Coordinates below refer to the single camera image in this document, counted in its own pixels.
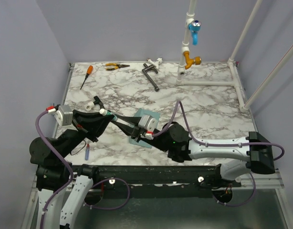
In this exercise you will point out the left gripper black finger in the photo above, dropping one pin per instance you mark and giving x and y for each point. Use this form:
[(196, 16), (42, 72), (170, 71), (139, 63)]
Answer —
[(96, 127), (83, 116)]

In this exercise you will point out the blue tap valve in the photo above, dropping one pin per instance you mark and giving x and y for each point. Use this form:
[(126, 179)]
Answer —
[(194, 28)]

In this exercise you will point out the yellow handled pliers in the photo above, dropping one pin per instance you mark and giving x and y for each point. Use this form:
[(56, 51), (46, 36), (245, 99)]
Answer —
[(115, 66)]

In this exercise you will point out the orange tap valve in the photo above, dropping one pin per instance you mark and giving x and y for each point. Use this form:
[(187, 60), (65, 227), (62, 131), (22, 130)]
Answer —
[(191, 61)]

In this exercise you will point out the white pipe fitting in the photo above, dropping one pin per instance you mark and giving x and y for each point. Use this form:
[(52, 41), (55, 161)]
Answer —
[(156, 63)]

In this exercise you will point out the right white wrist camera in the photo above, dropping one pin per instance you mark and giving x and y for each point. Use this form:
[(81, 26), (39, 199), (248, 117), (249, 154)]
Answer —
[(148, 124)]

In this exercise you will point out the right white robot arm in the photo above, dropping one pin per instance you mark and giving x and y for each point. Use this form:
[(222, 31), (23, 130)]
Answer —
[(248, 154)]

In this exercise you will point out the white PVC coupling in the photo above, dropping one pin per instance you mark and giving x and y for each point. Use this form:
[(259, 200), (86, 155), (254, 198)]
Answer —
[(89, 106)]

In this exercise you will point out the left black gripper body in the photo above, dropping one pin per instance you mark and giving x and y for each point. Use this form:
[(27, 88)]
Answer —
[(80, 127)]

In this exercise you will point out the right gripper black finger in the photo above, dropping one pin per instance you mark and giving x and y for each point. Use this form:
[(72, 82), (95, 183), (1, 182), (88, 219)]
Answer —
[(133, 121), (129, 131)]

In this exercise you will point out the dark metal crank handle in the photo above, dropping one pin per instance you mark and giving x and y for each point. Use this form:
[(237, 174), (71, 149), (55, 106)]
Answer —
[(149, 68)]

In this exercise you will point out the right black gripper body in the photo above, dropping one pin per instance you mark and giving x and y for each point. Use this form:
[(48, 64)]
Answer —
[(157, 143)]

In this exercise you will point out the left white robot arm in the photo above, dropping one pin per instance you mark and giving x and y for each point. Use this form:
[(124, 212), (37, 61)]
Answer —
[(61, 193)]

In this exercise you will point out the black T-shaped tool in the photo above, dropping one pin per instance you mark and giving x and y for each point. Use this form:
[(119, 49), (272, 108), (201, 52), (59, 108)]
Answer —
[(97, 101)]

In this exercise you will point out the aluminium rail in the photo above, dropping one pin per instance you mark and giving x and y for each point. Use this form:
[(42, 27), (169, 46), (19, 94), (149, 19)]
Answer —
[(273, 181)]

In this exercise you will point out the orange handled screwdriver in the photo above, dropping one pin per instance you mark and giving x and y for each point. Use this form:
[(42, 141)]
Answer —
[(88, 72)]

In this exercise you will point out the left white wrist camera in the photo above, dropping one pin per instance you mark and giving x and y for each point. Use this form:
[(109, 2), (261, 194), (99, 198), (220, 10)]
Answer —
[(62, 113)]

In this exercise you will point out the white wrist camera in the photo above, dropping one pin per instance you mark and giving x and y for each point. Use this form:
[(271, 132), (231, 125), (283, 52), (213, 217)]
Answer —
[(148, 124), (62, 113)]

